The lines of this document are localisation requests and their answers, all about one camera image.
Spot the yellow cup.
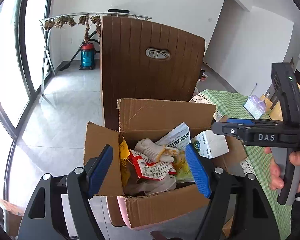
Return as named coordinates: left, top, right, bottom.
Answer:
left=260, top=94, right=273, bottom=112

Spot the cardboard box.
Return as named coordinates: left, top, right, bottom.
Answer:
left=84, top=98, right=248, bottom=230

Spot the blue vacuum cleaner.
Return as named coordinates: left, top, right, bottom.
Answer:
left=60, top=42, right=100, bottom=71

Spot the red white snack wrapper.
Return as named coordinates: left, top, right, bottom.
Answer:
left=129, top=150, right=177, bottom=180

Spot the white knit glove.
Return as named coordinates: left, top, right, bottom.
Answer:
left=135, top=138, right=180, bottom=163

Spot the yellow thermos jug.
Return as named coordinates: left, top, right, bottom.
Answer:
left=269, top=100, right=283, bottom=121

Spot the green checkered tablecloth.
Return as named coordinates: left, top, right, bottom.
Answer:
left=189, top=89, right=294, bottom=240

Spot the green white snack bag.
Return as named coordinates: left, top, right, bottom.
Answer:
left=155, top=122, right=194, bottom=183

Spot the metal drying rack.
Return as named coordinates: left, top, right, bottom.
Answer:
left=39, top=11, right=152, bottom=95

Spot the white plastic bag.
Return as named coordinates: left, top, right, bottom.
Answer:
left=125, top=174, right=177, bottom=196

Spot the person's right hand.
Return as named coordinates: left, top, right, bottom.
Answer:
left=263, top=146, right=300, bottom=194

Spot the purple tissue pack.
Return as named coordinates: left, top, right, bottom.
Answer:
left=243, top=95, right=267, bottom=119

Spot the yellow snack bag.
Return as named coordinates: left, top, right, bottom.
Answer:
left=119, top=138, right=130, bottom=188

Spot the white milk carton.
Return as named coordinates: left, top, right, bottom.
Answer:
left=191, top=129, right=229, bottom=159

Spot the brown wooden chair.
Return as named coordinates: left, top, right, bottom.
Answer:
left=99, top=15, right=207, bottom=228

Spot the black router box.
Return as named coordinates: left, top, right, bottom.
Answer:
left=108, top=9, right=130, bottom=14

